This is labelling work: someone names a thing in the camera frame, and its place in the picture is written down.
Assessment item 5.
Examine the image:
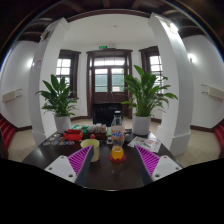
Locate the tray of wrapped snacks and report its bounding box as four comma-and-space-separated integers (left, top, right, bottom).
87, 123, 108, 134

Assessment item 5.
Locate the pale yellow cup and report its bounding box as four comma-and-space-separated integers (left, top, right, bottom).
80, 138, 101, 163

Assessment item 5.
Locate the small potted green plant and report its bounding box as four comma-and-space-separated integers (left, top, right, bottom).
35, 73, 80, 133

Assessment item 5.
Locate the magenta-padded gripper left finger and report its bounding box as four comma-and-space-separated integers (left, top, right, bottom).
43, 144, 95, 188

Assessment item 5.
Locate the white wall radiator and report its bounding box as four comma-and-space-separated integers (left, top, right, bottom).
200, 83, 224, 100
2, 88, 24, 103

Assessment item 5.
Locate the red box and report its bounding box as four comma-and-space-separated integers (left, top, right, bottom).
63, 128, 84, 142

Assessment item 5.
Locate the black chair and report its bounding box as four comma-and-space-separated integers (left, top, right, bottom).
92, 102, 123, 126

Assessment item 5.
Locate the orange drink plastic bottle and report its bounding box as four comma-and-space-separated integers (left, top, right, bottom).
110, 110, 126, 161

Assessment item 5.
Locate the large potted green plant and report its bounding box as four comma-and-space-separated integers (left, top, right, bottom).
121, 64, 179, 136

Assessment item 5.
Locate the dark framed wide window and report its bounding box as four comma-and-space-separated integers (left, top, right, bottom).
54, 49, 81, 98

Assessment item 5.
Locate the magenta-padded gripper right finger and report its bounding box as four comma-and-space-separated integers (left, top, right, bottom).
133, 143, 184, 186

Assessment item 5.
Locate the dark framed narrow window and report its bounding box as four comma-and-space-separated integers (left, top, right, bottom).
139, 46, 164, 94

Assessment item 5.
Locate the dark wooden glazed door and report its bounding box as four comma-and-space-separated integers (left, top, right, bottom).
86, 48, 134, 118

